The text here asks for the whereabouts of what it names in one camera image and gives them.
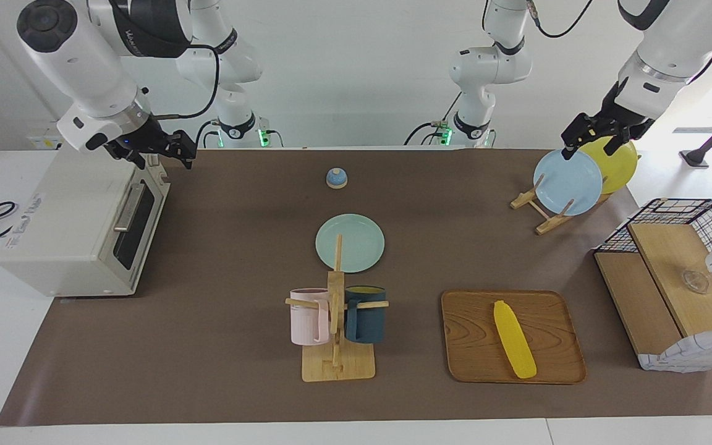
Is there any white toaster oven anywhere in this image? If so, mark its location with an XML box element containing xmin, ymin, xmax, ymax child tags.
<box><xmin>0</xmin><ymin>148</ymin><xmax>171</xmax><ymax>299</ymax></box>

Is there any light green plate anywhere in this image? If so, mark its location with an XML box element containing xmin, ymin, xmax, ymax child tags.
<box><xmin>315</xmin><ymin>213</ymin><xmax>386</xmax><ymax>274</ymax></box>

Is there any yellow corn cob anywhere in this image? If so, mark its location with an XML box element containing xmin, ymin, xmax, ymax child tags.
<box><xmin>493</xmin><ymin>300</ymin><xmax>538</xmax><ymax>379</ymax></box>

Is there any yellow plate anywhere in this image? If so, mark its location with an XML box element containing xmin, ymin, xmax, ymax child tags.
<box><xmin>578</xmin><ymin>136</ymin><xmax>638</xmax><ymax>195</ymax></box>

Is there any light blue plate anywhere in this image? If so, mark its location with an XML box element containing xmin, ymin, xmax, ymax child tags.
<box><xmin>533</xmin><ymin>148</ymin><xmax>604</xmax><ymax>217</ymax></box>

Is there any wooden plate rack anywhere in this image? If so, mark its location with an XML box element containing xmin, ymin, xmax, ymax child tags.
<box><xmin>511</xmin><ymin>155</ymin><xmax>642</xmax><ymax>235</ymax></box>

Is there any small clear glass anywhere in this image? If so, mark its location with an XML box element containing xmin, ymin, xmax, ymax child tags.
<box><xmin>680</xmin><ymin>270</ymin><xmax>711</xmax><ymax>295</ymax></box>

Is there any brown table mat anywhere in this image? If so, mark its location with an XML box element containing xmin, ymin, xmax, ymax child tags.
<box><xmin>0</xmin><ymin>148</ymin><xmax>712</xmax><ymax>427</ymax></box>

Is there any pink mug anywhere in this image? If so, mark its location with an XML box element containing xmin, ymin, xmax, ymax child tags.
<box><xmin>289</xmin><ymin>288</ymin><xmax>331</xmax><ymax>347</ymax></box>

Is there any wooden serving tray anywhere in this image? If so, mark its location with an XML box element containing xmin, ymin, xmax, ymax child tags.
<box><xmin>441</xmin><ymin>289</ymin><xmax>588</xmax><ymax>385</ymax></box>

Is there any white checked cloth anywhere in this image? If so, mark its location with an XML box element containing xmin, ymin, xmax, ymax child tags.
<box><xmin>637</xmin><ymin>326</ymin><xmax>712</xmax><ymax>373</ymax></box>

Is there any dark blue mug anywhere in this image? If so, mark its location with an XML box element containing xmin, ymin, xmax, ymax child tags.
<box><xmin>344</xmin><ymin>286</ymin><xmax>387</xmax><ymax>344</ymax></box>

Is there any wooden mug tree stand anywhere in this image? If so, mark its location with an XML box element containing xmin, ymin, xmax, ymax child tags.
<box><xmin>286</xmin><ymin>234</ymin><xmax>389</xmax><ymax>383</ymax></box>

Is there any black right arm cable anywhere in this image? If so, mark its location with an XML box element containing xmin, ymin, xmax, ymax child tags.
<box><xmin>145</xmin><ymin>42</ymin><xmax>221</xmax><ymax>119</ymax></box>

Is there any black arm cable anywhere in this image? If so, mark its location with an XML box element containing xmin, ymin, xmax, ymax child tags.
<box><xmin>526</xmin><ymin>0</ymin><xmax>595</xmax><ymax>39</ymax></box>
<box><xmin>145</xmin><ymin>42</ymin><xmax>221</xmax><ymax>119</ymax></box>

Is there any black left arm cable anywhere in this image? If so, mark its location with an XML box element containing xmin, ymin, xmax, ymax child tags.
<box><xmin>526</xmin><ymin>0</ymin><xmax>595</xmax><ymax>39</ymax></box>

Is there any wire and wood shelf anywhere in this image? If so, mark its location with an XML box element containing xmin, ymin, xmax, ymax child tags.
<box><xmin>594</xmin><ymin>198</ymin><xmax>712</xmax><ymax>373</ymax></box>

